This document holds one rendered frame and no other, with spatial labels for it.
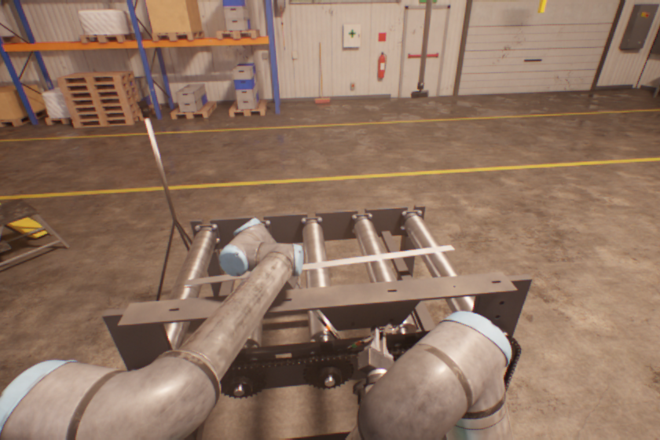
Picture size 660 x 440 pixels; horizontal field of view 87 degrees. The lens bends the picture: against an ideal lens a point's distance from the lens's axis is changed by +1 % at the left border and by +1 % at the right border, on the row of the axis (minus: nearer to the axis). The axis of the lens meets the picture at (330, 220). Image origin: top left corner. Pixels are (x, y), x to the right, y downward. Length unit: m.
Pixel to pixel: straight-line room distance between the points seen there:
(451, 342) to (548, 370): 2.11
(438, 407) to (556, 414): 1.97
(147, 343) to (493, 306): 1.13
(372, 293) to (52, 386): 0.78
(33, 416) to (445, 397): 0.53
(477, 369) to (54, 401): 0.57
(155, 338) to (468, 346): 0.95
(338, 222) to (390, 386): 1.55
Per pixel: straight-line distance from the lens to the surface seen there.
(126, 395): 0.56
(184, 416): 0.57
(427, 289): 1.14
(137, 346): 1.31
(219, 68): 10.06
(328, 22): 9.88
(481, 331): 0.63
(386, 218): 2.09
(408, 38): 10.24
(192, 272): 1.72
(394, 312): 1.21
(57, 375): 0.63
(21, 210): 4.19
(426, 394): 0.55
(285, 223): 2.02
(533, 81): 11.97
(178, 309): 1.15
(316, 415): 2.21
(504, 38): 11.28
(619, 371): 2.92
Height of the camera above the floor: 1.89
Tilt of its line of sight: 30 degrees down
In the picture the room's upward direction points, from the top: 1 degrees counter-clockwise
